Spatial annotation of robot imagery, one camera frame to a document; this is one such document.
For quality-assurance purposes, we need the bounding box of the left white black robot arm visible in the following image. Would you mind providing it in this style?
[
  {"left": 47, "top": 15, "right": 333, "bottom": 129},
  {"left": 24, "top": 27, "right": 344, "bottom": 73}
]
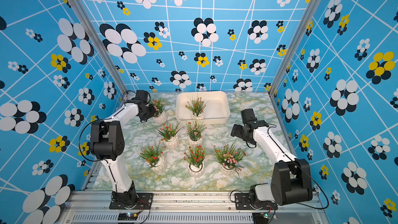
[{"left": 90, "top": 96, "right": 156, "bottom": 209}]

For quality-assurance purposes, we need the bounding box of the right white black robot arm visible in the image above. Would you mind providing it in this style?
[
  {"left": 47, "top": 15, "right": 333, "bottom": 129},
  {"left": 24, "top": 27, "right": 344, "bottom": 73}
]
[{"left": 231, "top": 120, "right": 313, "bottom": 209}]

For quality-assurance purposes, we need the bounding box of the front right pink potted gypsophila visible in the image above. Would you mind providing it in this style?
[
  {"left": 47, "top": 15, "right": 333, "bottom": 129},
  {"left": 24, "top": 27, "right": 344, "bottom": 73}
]
[{"left": 213, "top": 142, "right": 246, "bottom": 176}]

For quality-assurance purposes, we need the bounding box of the white plastic storage box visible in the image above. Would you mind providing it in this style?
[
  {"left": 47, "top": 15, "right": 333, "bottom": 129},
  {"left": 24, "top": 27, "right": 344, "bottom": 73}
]
[{"left": 175, "top": 91, "right": 231, "bottom": 125}]

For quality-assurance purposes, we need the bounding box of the right controller board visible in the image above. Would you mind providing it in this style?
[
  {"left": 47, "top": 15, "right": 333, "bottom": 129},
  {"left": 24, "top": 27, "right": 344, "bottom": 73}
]
[{"left": 252, "top": 213, "right": 269, "bottom": 224}]

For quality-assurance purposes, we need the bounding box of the controller board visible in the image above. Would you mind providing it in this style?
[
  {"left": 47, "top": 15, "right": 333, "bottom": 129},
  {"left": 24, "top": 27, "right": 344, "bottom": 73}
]
[
  {"left": 252, "top": 213, "right": 269, "bottom": 224},
  {"left": 118, "top": 213, "right": 139, "bottom": 222}
]

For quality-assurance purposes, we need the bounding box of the left controller board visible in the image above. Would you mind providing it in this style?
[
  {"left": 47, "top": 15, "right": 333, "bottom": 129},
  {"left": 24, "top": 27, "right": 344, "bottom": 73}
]
[{"left": 118, "top": 213, "right": 139, "bottom": 222}]

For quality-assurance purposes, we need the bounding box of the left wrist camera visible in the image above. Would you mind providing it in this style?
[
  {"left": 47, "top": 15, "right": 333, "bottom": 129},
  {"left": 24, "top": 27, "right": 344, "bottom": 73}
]
[{"left": 134, "top": 90, "right": 151, "bottom": 104}]

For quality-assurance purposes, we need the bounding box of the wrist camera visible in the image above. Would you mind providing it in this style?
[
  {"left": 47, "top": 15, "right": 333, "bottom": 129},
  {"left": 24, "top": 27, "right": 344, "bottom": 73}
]
[
  {"left": 134, "top": 90, "right": 151, "bottom": 104},
  {"left": 240, "top": 108, "right": 258, "bottom": 125}
]

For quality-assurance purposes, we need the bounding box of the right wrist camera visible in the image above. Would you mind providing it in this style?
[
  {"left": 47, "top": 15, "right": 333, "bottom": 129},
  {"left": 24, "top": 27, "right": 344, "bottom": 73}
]
[{"left": 240, "top": 108, "right": 258, "bottom": 125}]

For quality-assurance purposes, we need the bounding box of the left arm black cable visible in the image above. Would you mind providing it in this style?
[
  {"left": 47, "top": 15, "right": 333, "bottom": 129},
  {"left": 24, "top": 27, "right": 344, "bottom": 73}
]
[{"left": 77, "top": 119, "right": 108, "bottom": 162}]

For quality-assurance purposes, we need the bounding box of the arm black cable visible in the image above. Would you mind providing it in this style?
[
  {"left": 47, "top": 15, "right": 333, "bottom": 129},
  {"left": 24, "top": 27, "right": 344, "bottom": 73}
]
[
  {"left": 77, "top": 119, "right": 108, "bottom": 162},
  {"left": 292, "top": 158, "right": 330, "bottom": 211}
]

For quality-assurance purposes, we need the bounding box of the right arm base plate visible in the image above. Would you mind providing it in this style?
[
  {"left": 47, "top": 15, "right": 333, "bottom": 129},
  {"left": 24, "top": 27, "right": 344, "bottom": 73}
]
[{"left": 233, "top": 192, "right": 278, "bottom": 211}]

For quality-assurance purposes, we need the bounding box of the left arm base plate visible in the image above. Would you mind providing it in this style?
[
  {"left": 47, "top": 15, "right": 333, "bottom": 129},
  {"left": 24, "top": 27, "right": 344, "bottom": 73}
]
[{"left": 109, "top": 192, "right": 154, "bottom": 210}]

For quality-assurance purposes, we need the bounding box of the aluminium front rail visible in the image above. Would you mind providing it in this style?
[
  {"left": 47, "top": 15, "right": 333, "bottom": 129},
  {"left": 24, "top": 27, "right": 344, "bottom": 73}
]
[{"left": 59, "top": 191, "right": 329, "bottom": 224}]

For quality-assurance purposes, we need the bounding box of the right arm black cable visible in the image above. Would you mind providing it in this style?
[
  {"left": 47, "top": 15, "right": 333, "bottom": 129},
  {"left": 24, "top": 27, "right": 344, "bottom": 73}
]
[{"left": 292, "top": 158, "right": 330, "bottom": 211}]

